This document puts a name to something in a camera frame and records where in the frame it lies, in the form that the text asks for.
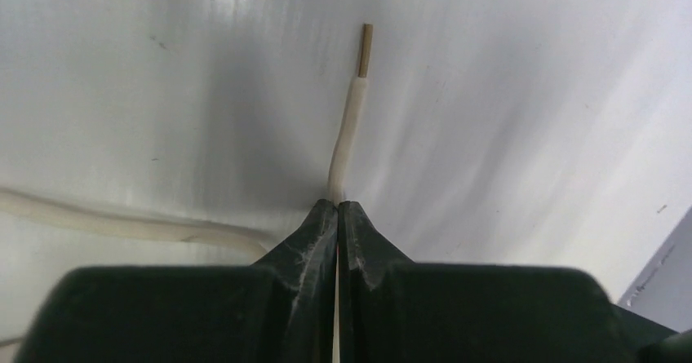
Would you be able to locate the cream shoelace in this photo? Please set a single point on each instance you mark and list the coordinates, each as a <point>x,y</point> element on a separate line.
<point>72,216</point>

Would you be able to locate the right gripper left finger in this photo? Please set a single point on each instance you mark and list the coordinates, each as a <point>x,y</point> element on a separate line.
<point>278,309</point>

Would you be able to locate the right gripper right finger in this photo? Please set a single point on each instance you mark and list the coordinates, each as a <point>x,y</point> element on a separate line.
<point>393,309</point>

